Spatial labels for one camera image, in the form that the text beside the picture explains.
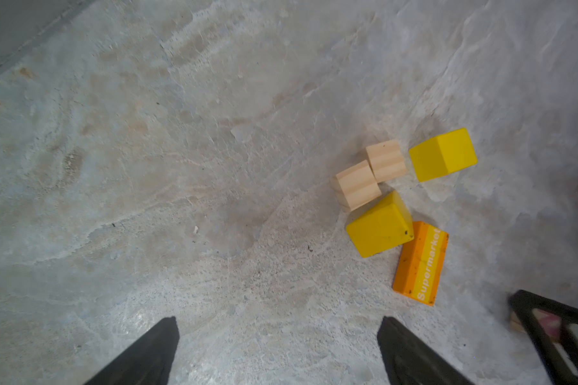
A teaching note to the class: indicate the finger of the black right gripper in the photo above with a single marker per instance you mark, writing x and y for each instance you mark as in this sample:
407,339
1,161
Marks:
560,359

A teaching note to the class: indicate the orange Supermarket block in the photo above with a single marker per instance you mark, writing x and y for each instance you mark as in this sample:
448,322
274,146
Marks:
420,264

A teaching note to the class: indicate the yellow cube block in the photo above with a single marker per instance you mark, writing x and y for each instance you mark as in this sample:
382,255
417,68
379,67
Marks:
443,155

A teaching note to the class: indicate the wood letter N block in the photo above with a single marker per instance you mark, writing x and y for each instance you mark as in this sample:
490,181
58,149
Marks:
550,323

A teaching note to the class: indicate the plain wood grooved block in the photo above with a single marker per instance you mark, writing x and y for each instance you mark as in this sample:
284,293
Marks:
356,186

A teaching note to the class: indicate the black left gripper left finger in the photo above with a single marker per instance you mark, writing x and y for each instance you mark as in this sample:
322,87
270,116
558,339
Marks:
147,361

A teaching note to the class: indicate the yellow wedge block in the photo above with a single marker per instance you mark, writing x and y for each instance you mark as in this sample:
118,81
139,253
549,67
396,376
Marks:
385,226

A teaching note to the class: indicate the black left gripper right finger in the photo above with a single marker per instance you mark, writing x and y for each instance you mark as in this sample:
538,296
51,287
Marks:
408,360

